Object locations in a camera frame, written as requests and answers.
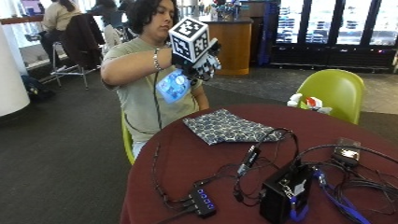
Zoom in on wooden counter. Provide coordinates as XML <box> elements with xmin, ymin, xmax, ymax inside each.
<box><xmin>199</xmin><ymin>14</ymin><xmax>256</xmax><ymax>77</ymax></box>

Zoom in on black bag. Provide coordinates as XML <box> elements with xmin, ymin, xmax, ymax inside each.
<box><xmin>21</xmin><ymin>74</ymin><xmax>58</xmax><ymax>103</ymax></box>

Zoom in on small black flat device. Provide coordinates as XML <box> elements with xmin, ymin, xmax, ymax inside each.
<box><xmin>332</xmin><ymin>136</ymin><xmax>364</xmax><ymax>168</ymax></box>

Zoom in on black hub with blue lights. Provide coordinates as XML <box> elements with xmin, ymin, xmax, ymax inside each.
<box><xmin>188</xmin><ymin>185</ymin><xmax>219</xmax><ymax>218</ymax></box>

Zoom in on black hub cable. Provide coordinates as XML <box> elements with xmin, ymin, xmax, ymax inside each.
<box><xmin>151</xmin><ymin>142</ymin><xmax>202</xmax><ymax>213</ymax></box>

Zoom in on white pillar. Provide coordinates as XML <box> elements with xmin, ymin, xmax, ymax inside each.
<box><xmin>0</xmin><ymin>23</ymin><xmax>33</xmax><ymax>119</ymax></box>

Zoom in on black computer box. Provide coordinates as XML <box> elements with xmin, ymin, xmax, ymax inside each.
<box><xmin>259</xmin><ymin>163</ymin><xmax>316</xmax><ymax>224</ymax></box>

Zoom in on metal stool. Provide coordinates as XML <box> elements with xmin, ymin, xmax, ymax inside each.
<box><xmin>50</xmin><ymin>41</ymin><xmax>102</xmax><ymax>91</ymax></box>

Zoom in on blue patterned cloth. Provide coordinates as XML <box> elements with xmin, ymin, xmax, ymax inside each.
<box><xmin>182</xmin><ymin>108</ymin><xmax>288</xmax><ymax>147</ymax></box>

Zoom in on black looped cable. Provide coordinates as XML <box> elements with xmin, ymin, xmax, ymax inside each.
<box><xmin>248</xmin><ymin>127</ymin><xmax>301</xmax><ymax>166</ymax></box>

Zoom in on green plastic chair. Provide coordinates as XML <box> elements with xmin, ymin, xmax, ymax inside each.
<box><xmin>295</xmin><ymin>68</ymin><xmax>368</xmax><ymax>126</ymax></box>
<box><xmin>120</xmin><ymin>111</ymin><xmax>139</xmax><ymax>166</ymax></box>

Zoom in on blue cable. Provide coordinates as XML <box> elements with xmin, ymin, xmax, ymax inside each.
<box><xmin>289</xmin><ymin>168</ymin><xmax>373</xmax><ymax>224</ymax></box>

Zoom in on white marker cube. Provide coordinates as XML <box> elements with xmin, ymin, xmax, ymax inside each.
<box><xmin>167</xmin><ymin>17</ymin><xmax>212</xmax><ymax>63</ymax></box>

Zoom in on glass door fridge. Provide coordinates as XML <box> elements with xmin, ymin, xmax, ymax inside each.
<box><xmin>271</xmin><ymin>0</ymin><xmax>398</xmax><ymax>75</ymax></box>

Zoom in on colourful items on counter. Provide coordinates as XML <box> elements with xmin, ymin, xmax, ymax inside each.
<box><xmin>208</xmin><ymin>0</ymin><xmax>243</xmax><ymax>21</ymax></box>

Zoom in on the person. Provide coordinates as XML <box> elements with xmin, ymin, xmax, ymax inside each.
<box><xmin>100</xmin><ymin>0</ymin><xmax>212</xmax><ymax>161</ymax></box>

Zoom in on black cable adapter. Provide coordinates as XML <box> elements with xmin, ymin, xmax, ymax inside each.
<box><xmin>238</xmin><ymin>145</ymin><xmax>264</xmax><ymax>178</ymax></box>

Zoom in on silver bracelet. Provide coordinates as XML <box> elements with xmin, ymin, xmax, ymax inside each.
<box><xmin>152</xmin><ymin>47</ymin><xmax>163</xmax><ymax>72</ymax></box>

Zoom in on bundle of black cables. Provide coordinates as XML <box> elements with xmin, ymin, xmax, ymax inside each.
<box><xmin>299</xmin><ymin>143</ymin><xmax>398</xmax><ymax>224</ymax></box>

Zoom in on black jacket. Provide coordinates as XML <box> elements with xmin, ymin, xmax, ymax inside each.
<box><xmin>62</xmin><ymin>13</ymin><xmax>106</xmax><ymax>70</ymax></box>

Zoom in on white and red soft toy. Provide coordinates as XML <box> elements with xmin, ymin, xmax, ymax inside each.
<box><xmin>287</xmin><ymin>91</ymin><xmax>335</xmax><ymax>116</ymax></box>

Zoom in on black glove cable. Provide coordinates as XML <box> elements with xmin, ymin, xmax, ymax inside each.
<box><xmin>124</xmin><ymin>70</ymin><xmax>166</xmax><ymax>135</ymax></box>

